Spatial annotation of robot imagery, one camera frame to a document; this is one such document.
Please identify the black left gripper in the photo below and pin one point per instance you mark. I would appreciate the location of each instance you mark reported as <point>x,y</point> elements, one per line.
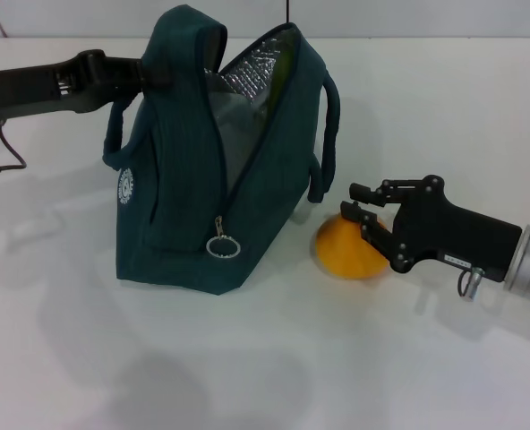
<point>45,87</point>

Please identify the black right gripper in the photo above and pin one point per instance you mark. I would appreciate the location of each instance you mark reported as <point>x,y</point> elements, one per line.
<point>448,233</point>

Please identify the yellow orange pear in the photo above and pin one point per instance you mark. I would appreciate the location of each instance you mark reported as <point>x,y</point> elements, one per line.
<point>345,251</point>

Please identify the dark teal insulated lunch bag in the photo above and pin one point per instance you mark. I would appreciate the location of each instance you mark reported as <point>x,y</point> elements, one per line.
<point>175,179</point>

